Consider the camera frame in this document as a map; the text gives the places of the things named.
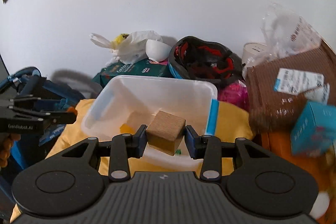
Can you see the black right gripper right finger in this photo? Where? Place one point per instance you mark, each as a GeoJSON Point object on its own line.
{"type": "Point", "coordinates": [209, 149]}

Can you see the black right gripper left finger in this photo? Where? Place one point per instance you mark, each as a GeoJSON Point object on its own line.
{"type": "Point", "coordinates": [123, 147]}

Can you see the wooden cube block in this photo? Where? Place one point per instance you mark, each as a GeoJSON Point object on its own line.
{"type": "Point", "coordinates": [165, 132]}

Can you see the pink fluffy object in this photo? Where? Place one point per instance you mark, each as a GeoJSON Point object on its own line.
{"type": "Point", "coordinates": [235, 94]}

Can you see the white round small object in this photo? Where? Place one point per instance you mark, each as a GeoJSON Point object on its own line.
{"type": "Point", "coordinates": [321, 205]}

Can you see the yellow cloth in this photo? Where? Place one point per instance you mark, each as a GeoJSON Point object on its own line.
{"type": "Point", "coordinates": [232, 123]}

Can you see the orange ball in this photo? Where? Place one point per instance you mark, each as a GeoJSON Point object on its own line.
{"type": "Point", "coordinates": [72, 110]}

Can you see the translucent plastic storage bin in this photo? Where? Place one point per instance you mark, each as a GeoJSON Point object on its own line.
{"type": "Point", "coordinates": [135, 100]}

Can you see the dark green package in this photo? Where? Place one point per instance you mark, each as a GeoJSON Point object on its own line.
{"type": "Point", "coordinates": [144, 67]}

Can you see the black red helmet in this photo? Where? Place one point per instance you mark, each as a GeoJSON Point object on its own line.
{"type": "Point", "coordinates": [194, 59]}

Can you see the brown cardboard box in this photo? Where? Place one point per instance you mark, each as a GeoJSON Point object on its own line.
{"type": "Point", "coordinates": [271, 111]}

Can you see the white plastic bag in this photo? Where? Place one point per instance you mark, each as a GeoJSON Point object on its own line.
{"type": "Point", "coordinates": [126, 48]}

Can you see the white cylinder cup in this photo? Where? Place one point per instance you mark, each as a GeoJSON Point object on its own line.
{"type": "Point", "coordinates": [251, 50]}

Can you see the light blue carton box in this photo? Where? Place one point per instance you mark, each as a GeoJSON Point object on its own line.
{"type": "Point", "coordinates": [314, 131]}

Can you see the orange box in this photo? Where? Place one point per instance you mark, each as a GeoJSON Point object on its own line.
{"type": "Point", "coordinates": [322, 168]}

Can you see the clear crinkled plastic bag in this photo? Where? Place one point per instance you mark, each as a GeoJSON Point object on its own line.
{"type": "Point", "coordinates": [285, 33]}

